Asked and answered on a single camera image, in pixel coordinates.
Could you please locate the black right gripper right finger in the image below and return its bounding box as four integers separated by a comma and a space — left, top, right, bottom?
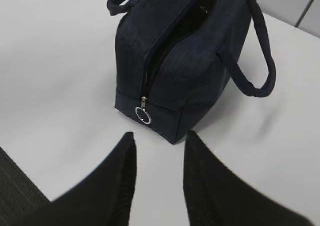
183, 130, 312, 225

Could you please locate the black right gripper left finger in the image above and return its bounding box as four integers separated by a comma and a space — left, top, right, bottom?
17, 132, 137, 225

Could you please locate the dark navy lunch bag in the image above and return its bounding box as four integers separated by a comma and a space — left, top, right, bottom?
106, 0, 276, 144

